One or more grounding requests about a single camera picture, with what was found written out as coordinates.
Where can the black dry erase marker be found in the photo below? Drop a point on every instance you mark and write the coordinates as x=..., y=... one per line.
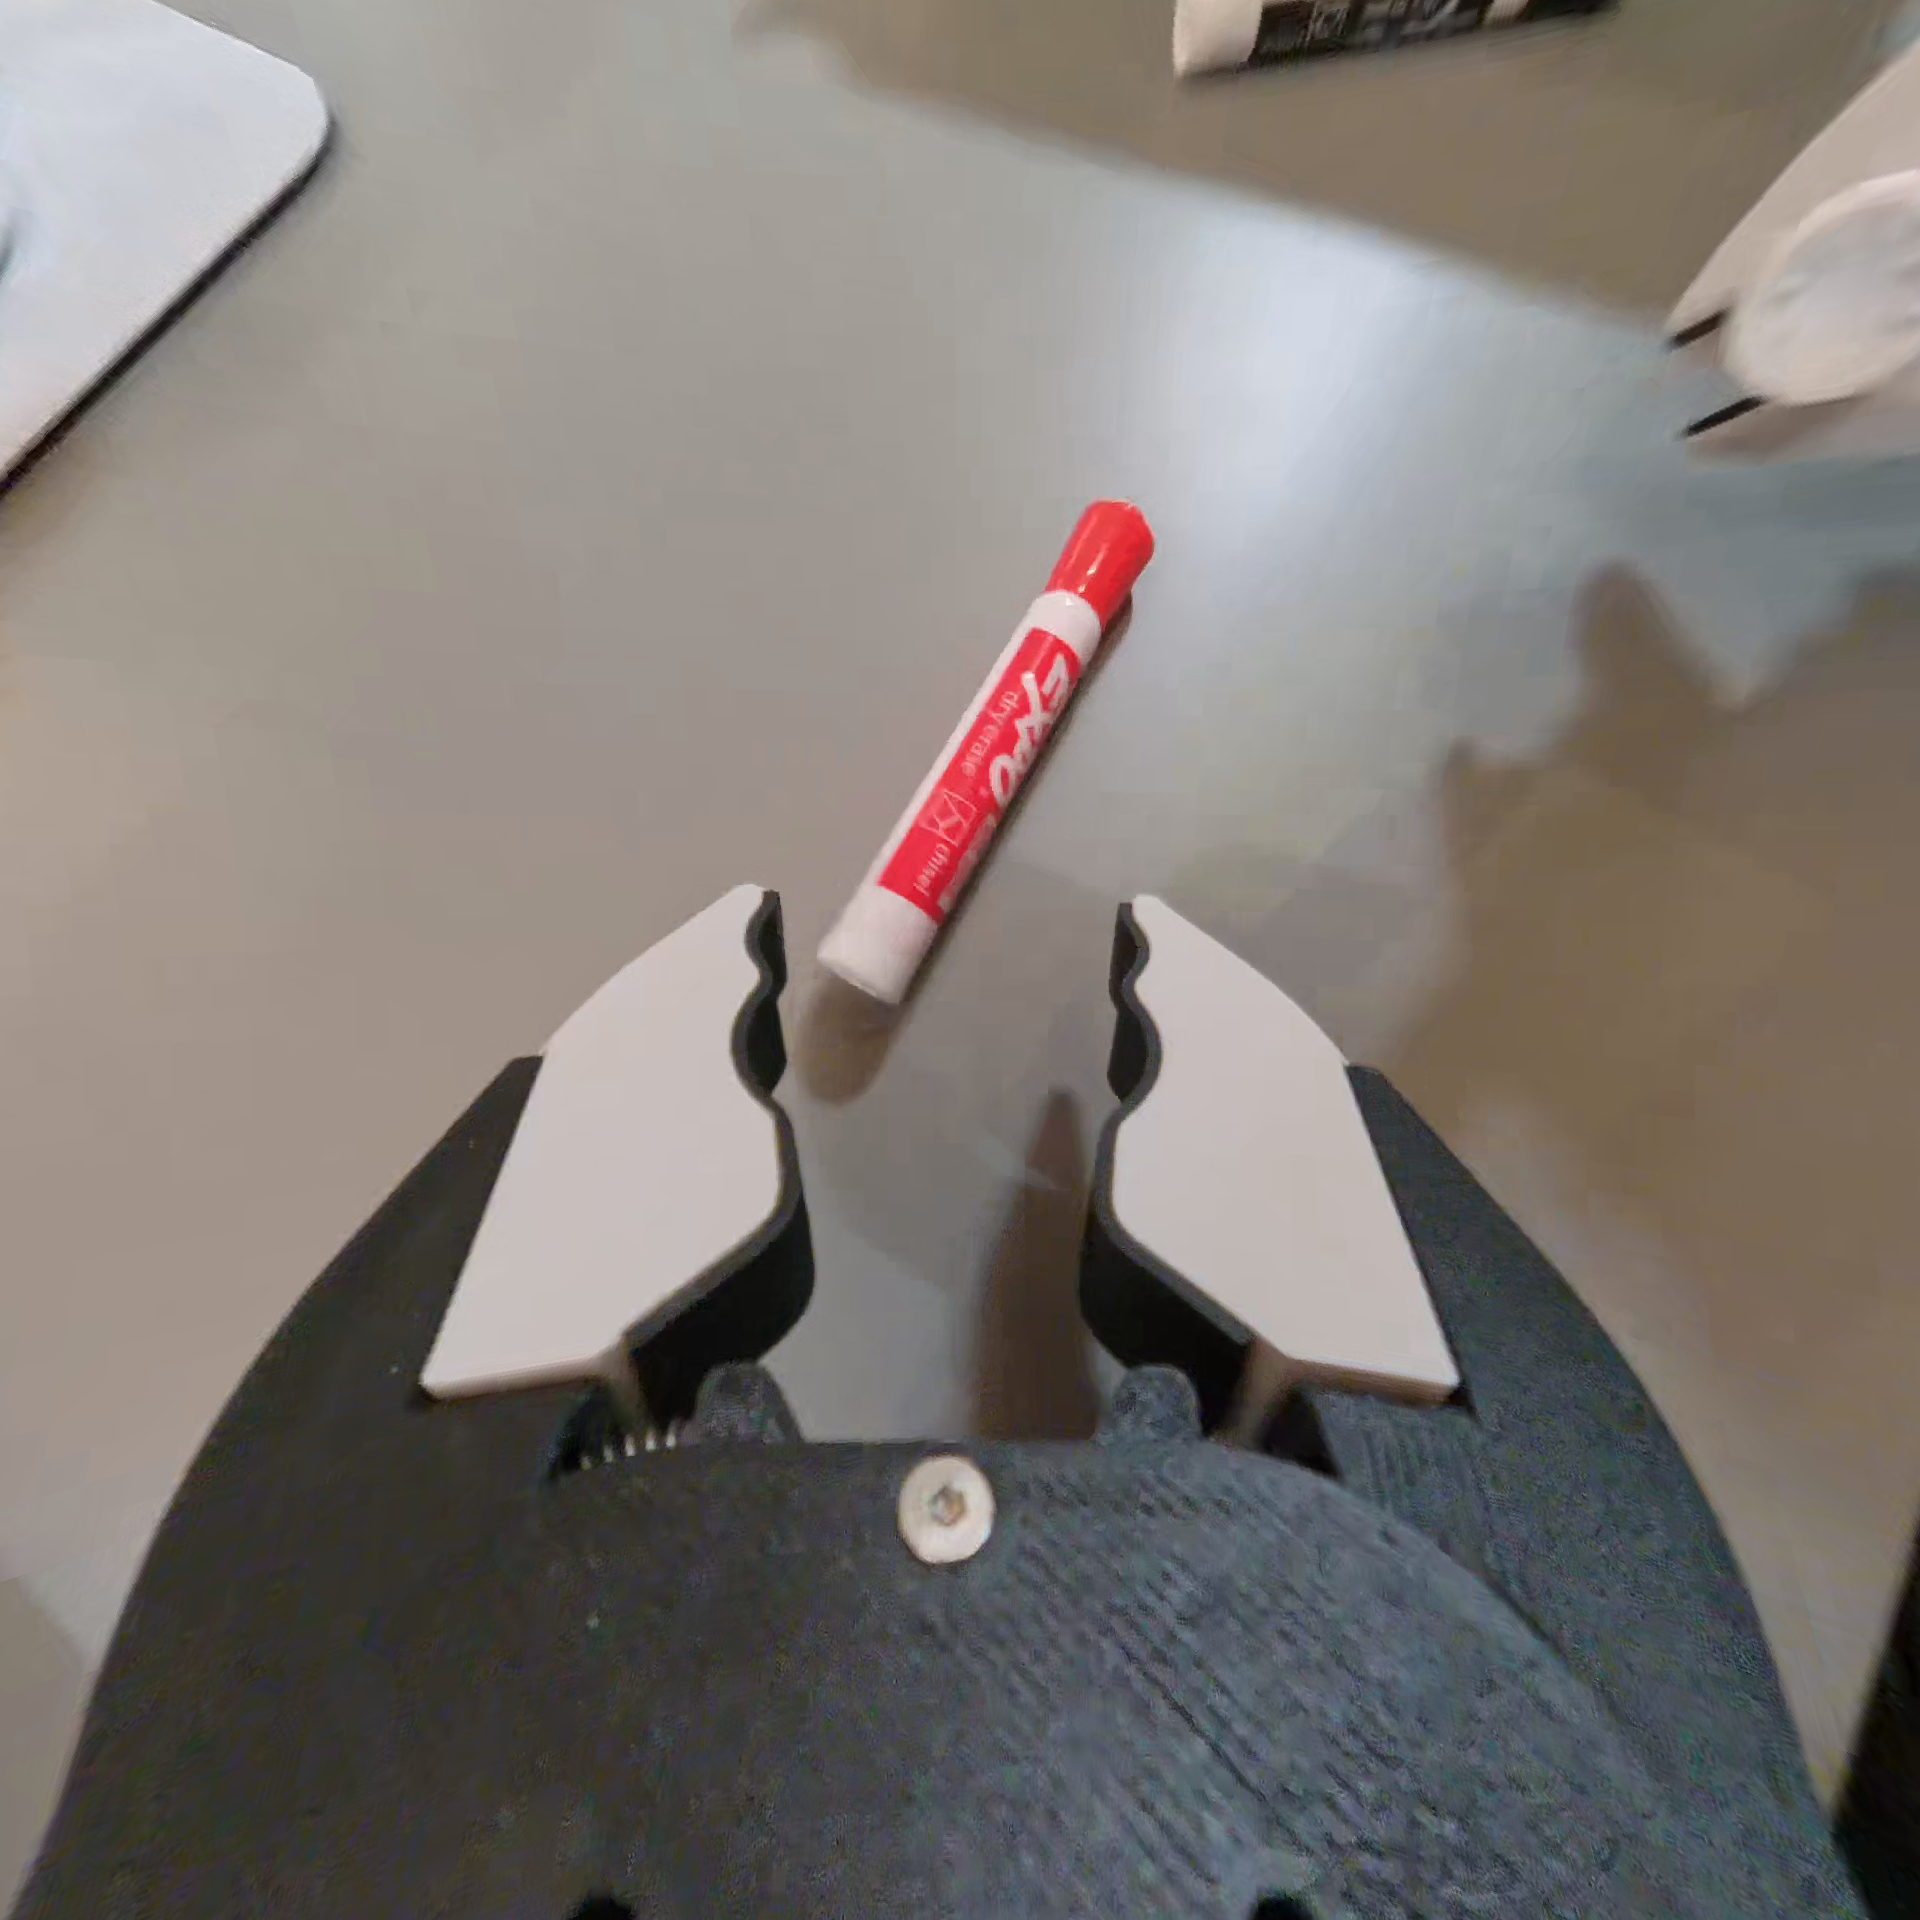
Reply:
x=1349, y=31

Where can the white document stand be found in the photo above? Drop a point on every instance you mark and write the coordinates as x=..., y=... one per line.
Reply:
x=106, y=195

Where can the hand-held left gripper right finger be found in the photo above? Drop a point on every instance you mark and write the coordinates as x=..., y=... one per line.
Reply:
x=1277, y=1201

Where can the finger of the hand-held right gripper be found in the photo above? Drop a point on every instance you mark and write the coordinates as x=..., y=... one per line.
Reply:
x=1822, y=166
x=1845, y=429

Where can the red dry erase marker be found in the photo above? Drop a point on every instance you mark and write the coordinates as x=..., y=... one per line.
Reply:
x=991, y=764

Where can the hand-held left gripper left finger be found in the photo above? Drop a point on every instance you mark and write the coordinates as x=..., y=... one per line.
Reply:
x=629, y=1184

